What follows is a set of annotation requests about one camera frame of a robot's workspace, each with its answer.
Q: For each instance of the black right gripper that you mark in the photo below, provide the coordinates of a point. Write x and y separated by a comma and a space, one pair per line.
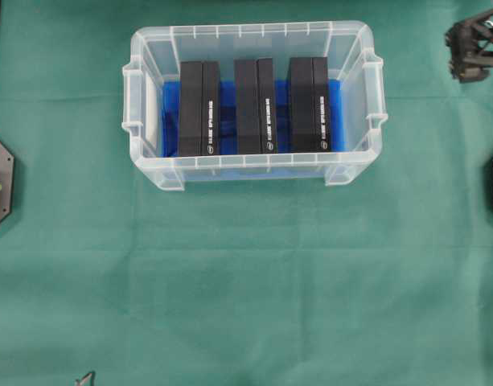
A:
471, 47

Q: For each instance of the black RealSense box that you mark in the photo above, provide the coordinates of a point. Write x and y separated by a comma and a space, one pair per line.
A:
199, 109
309, 100
256, 115

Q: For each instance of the clear plastic storage case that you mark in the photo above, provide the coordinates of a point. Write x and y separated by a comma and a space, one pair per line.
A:
156, 54

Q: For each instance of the blue liner sheet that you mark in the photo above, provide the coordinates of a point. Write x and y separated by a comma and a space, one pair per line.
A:
168, 112

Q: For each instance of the small metal clip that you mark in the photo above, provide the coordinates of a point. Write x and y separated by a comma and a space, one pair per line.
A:
87, 380

